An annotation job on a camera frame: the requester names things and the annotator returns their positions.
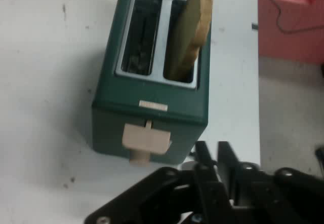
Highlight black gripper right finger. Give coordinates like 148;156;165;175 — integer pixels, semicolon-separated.
218;141;324;224

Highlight brown toast slice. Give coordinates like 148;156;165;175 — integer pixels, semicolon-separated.
168;0;214;82

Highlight green two-slot toaster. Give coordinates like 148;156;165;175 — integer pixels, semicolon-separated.
91;0;214;166

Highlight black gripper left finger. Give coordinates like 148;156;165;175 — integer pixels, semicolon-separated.
84;141;235;224

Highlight beige toaster knob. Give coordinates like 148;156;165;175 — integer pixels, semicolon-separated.
129;150;150;167

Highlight beige toaster lever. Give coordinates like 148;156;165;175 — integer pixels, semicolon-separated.
122;120;171;155

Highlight black cable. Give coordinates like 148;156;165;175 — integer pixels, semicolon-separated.
251;0;324;34

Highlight red pink box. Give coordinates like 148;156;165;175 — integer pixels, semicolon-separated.
257;0;324;64

